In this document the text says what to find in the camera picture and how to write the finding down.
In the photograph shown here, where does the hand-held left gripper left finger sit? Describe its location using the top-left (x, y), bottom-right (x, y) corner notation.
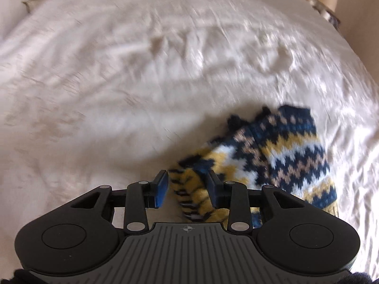
top-left (71, 170), bottom-right (169, 233)

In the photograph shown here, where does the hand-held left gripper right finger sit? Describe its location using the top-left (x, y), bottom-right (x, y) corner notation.
top-left (202, 172), bottom-right (309, 232)

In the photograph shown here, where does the navy yellow patterned knit sweater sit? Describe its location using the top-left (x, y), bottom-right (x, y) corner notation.
top-left (167, 105), bottom-right (339, 229)

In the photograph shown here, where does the white crinkled bed blanket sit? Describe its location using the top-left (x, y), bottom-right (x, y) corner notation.
top-left (0, 0), bottom-right (379, 275)

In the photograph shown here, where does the cream shade table lamp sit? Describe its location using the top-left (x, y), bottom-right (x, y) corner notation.
top-left (307, 0), bottom-right (342, 31)

